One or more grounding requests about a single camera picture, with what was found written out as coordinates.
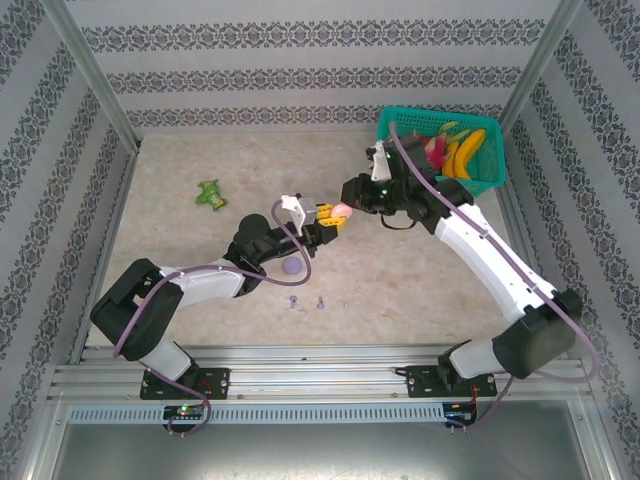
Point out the pink toy dragon fruit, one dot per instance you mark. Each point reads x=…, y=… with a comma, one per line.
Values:
x=440, y=150

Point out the yellow toy banana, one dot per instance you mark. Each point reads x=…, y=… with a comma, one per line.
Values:
x=467, y=150

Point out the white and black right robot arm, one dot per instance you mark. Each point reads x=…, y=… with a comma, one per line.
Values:
x=480, y=250

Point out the pink earbud charging case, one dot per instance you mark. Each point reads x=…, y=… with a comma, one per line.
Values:
x=342, y=211

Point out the aluminium mounting rail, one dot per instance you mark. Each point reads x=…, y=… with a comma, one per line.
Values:
x=310, y=372

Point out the aluminium frame post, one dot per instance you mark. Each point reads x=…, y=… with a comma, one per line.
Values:
x=87, y=70
x=540, y=60

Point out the green snack packet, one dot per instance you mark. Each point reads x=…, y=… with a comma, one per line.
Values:
x=210, y=195

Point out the teal plastic basket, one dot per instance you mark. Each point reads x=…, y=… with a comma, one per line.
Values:
x=485, y=170

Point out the small circuit board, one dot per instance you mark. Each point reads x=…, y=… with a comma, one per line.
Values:
x=185, y=411
x=460, y=415

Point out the aluminium table side rail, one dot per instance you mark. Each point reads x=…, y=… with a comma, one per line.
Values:
x=517, y=230
x=118, y=215

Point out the purple earbud charging case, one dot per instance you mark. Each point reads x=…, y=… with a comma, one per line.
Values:
x=291, y=267

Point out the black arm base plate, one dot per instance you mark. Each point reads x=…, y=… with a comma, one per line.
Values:
x=220, y=382
x=420, y=382

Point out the grey metal base panel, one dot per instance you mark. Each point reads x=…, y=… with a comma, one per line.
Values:
x=320, y=455

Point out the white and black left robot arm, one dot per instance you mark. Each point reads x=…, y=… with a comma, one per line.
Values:
x=135, y=310

